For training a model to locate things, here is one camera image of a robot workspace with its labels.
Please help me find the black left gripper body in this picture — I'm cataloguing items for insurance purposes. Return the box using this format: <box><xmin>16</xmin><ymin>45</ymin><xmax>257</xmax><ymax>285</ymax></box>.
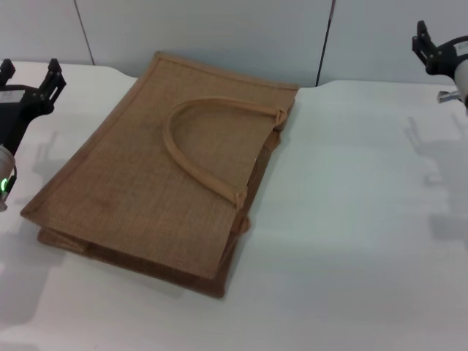
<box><xmin>0</xmin><ymin>83</ymin><xmax>56</xmax><ymax>155</ymax></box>

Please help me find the arm cable with plug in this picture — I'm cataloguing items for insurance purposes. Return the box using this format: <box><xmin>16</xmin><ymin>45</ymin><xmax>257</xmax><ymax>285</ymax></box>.
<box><xmin>437</xmin><ymin>89</ymin><xmax>461</xmax><ymax>104</ymax></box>
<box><xmin>6</xmin><ymin>165</ymin><xmax>19</xmax><ymax>195</ymax></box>

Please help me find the left arm cable with plug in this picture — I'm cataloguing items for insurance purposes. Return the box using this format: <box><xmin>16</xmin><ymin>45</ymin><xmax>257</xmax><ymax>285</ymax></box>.
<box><xmin>6</xmin><ymin>165</ymin><xmax>19</xmax><ymax>195</ymax></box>

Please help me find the brown jute handbag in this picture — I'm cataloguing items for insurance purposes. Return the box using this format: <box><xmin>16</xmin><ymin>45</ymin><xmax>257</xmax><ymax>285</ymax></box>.
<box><xmin>20</xmin><ymin>50</ymin><xmax>301</xmax><ymax>299</ymax></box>

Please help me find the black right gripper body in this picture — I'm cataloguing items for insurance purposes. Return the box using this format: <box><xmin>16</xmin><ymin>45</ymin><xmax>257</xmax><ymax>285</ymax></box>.
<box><xmin>425</xmin><ymin>35</ymin><xmax>468</xmax><ymax>76</ymax></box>

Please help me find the right arm cable with plug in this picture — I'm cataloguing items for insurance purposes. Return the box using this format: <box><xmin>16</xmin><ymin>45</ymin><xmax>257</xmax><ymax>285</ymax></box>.
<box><xmin>437</xmin><ymin>89</ymin><xmax>461</xmax><ymax>104</ymax></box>

